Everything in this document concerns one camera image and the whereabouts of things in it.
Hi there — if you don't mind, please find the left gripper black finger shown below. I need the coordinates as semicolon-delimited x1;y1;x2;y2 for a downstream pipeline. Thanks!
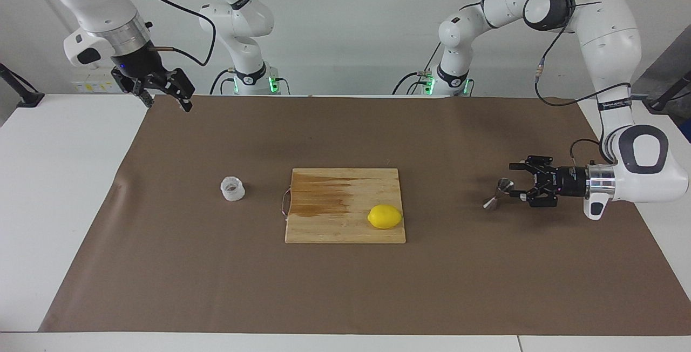
509;155;554;180
509;184;559;208

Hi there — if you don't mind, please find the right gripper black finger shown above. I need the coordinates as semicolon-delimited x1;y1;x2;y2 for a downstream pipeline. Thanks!
161;68;195;113
111;69;155;109

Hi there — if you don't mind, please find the steel double jigger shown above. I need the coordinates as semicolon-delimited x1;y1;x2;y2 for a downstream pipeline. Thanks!
483;178;516;212

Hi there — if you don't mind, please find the black clamp stand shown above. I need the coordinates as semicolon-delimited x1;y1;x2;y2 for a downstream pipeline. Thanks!
0;63;45;108
642;70;691;114

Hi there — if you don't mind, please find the yellow lemon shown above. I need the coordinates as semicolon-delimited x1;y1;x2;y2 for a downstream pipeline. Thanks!
367;204;404;230

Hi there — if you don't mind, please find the wooden cutting board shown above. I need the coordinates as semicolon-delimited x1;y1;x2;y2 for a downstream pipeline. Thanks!
281;167;407;245

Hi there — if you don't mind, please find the brown paper table mat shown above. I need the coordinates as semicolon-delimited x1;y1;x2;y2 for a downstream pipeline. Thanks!
39;94;691;336

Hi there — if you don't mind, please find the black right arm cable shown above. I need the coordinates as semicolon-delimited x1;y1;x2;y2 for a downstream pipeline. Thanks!
113;0;218;67

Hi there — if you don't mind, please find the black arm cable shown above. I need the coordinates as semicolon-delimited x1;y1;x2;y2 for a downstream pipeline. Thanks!
113;0;218;67
462;0;632;166

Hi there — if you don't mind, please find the black right base cable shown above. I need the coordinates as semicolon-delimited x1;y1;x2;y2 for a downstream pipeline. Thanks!
209;69;236;95

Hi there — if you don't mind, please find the black base cable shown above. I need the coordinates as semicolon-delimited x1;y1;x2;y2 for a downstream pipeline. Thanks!
392;44;444;95
209;69;236;95

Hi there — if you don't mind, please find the white wall socket strip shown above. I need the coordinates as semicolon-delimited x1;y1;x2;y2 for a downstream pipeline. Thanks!
70;67;123;94

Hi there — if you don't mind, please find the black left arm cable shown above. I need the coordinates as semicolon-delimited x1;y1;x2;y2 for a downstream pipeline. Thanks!
462;0;632;166

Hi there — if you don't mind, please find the black left base cable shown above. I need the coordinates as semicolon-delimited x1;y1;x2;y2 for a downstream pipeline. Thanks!
392;44;444;95

